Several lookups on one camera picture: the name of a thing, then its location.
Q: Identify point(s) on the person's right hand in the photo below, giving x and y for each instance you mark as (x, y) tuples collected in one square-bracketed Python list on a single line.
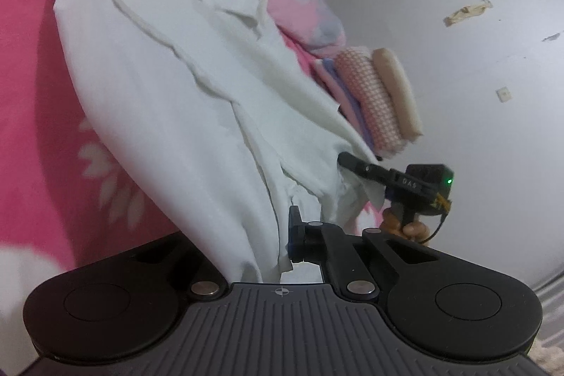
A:
[(409, 230)]

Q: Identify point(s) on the lavender folded cloth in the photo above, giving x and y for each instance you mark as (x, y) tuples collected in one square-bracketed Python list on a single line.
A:
[(341, 89)]

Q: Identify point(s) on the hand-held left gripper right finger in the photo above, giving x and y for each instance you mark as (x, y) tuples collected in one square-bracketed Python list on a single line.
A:
[(296, 233)]

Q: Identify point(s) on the yellow torn wall sticker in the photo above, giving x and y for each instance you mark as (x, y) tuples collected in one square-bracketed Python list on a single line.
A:
[(467, 12)]

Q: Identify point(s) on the pink folded cloth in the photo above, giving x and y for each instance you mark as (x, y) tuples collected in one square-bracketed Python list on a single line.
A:
[(328, 81)]

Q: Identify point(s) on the white wall socket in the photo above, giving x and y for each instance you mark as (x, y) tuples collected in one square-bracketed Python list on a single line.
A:
[(503, 94)]

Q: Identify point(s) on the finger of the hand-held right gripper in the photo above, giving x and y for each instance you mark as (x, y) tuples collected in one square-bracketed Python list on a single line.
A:
[(361, 169)]

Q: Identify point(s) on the pink knit folded sweater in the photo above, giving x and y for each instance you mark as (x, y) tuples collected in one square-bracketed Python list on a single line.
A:
[(370, 103)]

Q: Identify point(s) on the cream folded cloth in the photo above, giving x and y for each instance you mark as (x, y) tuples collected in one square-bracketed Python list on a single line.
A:
[(396, 89)]

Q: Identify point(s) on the white shirt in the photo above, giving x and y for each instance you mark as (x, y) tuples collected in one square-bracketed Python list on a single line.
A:
[(176, 94)]

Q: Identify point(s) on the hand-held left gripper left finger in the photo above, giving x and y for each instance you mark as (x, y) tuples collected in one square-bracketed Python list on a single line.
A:
[(167, 259)]

